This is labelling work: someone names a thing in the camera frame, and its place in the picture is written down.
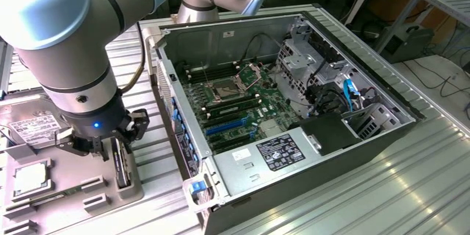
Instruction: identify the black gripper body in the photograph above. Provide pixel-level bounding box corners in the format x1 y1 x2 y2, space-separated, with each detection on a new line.
60 91 129 140

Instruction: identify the grey parts rack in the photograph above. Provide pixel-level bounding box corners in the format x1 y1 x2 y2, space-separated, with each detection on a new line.
0 91 145 235

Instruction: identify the silver hard disk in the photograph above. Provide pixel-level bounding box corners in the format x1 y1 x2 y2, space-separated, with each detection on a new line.
0 96 75 149

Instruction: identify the green RAM stick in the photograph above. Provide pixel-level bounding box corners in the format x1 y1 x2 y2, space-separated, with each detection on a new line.
28 185 84 208

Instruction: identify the silver CPU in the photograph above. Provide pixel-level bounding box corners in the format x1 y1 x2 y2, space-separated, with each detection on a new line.
12 165 52 192

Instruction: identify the black expansion slot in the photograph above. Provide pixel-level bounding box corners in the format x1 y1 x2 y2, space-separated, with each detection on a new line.
208 132 247 145
211 135 254 152
203 116 246 130

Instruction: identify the black RAM slot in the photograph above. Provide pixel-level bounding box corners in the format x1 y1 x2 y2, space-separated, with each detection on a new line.
187 70 243 83
207 106 263 122
186 67 240 78
202 94 258 110
204 97 260 113
182 60 238 69
183 63 239 74

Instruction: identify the blue expansion slot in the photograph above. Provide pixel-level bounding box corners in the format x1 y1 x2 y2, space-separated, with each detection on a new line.
204 120 247 136

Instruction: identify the CPU socket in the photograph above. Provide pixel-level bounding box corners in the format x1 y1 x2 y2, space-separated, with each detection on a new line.
208 80 243 101

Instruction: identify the thin metal locking lever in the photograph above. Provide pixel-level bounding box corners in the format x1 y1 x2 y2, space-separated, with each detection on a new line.
200 59 214 85

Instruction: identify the dark installed RAM stick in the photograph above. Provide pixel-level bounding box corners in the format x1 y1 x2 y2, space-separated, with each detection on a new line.
210 100 260 117

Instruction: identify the grey power supply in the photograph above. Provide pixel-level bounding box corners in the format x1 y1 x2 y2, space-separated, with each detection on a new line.
211 132 324 199

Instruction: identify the open PC case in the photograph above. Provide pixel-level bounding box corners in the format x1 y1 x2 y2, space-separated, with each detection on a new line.
141 3 427 235

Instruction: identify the metal socket cover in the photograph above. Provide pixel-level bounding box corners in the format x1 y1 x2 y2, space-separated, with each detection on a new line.
234 64 263 89

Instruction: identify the silver chipset heatsink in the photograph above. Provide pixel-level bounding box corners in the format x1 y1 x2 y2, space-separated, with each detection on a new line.
259 122 286 136

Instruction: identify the green motherboard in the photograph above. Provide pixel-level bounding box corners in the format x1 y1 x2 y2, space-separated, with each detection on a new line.
179 61 306 155

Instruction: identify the silver disk bay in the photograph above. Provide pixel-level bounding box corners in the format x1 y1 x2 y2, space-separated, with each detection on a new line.
274 38 355 114

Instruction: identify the black plastic air shroud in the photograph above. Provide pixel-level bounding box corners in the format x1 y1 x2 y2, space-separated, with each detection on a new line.
288 113 363 156

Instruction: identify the silver perforated drive cage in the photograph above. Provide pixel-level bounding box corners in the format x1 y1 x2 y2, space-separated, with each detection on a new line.
340 102 418 141

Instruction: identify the metal slat side table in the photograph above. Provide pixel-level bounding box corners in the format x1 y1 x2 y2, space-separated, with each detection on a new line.
380 0 470 62

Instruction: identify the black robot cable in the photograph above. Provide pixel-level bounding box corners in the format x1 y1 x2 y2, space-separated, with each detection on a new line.
120 20 148 93

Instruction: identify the black wire bundle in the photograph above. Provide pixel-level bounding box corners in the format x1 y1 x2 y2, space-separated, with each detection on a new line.
306 85 350 114

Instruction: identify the blue wire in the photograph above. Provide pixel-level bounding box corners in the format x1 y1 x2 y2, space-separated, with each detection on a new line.
343 79 360 113

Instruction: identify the black box with handle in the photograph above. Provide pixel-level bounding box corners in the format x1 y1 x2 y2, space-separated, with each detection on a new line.
379 24 437 64

